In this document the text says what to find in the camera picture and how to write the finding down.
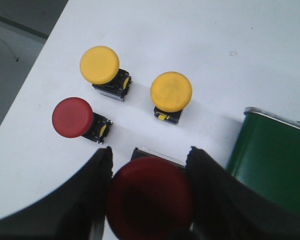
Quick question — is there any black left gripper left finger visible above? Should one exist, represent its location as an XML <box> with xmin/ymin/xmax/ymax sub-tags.
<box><xmin>0</xmin><ymin>147</ymin><xmax>113</xmax><ymax>240</ymax></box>

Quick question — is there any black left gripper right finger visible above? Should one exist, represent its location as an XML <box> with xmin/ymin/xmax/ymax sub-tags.
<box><xmin>186</xmin><ymin>146</ymin><xmax>300</xmax><ymax>240</ymax></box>

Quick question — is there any red mushroom button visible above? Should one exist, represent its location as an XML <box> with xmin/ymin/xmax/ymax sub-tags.
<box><xmin>106</xmin><ymin>149</ymin><xmax>194</xmax><ymax>240</ymax></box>
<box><xmin>52</xmin><ymin>97</ymin><xmax>113</xmax><ymax>144</ymax></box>

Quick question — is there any green conveyor belt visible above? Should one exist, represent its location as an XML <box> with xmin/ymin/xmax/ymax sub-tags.
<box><xmin>226</xmin><ymin>113</ymin><xmax>300</xmax><ymax>215</ymax></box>

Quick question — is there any yellow mushroom button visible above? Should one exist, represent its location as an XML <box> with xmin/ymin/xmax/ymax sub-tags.
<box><xmin>150</xmin><ymin>71</ymin><xmax>193</xmax><ymax>125</ymax></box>
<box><xmin>79</xmin><ymin>45</ymin><xmax>132</xmax><ymax>102</ymax></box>

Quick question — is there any aluminium conveyor side rail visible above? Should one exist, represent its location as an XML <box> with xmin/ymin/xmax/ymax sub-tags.
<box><xmin>244</xmin><ymin>106</ymin><xmax>300</xmax><ymax>130</ymax></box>

